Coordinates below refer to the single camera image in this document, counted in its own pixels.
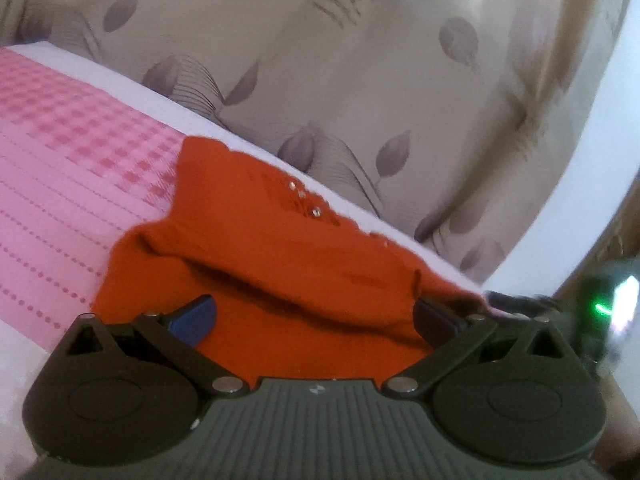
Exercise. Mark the beige leaf print curtain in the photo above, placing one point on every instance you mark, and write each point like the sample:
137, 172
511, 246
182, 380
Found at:
350, 85

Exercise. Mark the orange knitted garment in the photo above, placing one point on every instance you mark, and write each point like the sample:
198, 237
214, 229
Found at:
300, 270

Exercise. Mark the pink checked bed blanket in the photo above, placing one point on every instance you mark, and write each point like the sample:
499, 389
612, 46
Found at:
75, 160

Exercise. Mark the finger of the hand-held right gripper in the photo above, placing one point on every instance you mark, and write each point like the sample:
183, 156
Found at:
520, 304

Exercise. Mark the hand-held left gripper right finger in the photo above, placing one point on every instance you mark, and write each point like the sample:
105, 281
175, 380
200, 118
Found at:
434, 321

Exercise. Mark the brown wooden door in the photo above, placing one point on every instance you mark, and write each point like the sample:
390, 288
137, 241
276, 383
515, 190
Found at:
617, 240

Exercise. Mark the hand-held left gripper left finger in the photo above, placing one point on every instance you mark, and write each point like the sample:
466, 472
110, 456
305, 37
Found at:
196, 319

